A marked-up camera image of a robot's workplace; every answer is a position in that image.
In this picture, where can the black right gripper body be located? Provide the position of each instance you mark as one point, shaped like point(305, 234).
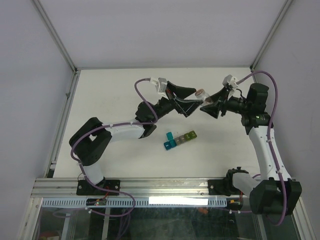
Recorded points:
point(234, 104)

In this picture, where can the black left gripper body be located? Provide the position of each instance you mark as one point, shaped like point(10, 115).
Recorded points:
point(164, 106)

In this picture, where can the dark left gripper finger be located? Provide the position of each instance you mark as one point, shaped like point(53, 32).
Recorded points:
point(186, 107)
point(180, 92)

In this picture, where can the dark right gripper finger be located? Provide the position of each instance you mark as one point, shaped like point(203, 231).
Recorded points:
point(212, 109)
point(220, 95)

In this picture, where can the clear pill bottle with capsules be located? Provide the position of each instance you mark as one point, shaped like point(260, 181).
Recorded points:
point(201, 94)

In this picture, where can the multicolour weekly pill organizer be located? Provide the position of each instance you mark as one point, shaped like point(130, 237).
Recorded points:
point(173, 142)

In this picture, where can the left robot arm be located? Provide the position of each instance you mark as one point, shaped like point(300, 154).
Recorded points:
point(91, 140)

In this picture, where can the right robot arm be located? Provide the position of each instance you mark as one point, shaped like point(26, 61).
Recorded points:
point(276, 193)

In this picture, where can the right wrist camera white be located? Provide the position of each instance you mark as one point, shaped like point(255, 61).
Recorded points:
point(230, 82)

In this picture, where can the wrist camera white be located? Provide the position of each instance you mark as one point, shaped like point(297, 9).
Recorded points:
point(230, 82)
point(160, 85)

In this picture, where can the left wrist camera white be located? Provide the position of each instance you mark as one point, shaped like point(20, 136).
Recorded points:
point(160, 85)

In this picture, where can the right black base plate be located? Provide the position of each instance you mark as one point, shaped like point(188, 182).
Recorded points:
point(221, 187)

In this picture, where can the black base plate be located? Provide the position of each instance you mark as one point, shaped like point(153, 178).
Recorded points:
point(221, 187)
point(109, 187)

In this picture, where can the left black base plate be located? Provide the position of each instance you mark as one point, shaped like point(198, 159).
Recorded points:
point(109, 187)

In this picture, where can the right aluminium frame post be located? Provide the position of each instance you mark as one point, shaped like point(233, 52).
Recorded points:
point(271, 33)

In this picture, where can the aluminium frame post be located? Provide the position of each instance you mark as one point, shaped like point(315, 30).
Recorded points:
point(54, 34)
point(271, 33)

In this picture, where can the left aluminium frame post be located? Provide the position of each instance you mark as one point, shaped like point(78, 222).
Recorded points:
point(54, 34)

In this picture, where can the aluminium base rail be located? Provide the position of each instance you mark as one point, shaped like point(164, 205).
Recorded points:
point(63, 187)

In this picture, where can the grey slotted cable duct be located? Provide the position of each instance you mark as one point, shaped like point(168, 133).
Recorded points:
point(139, 202)

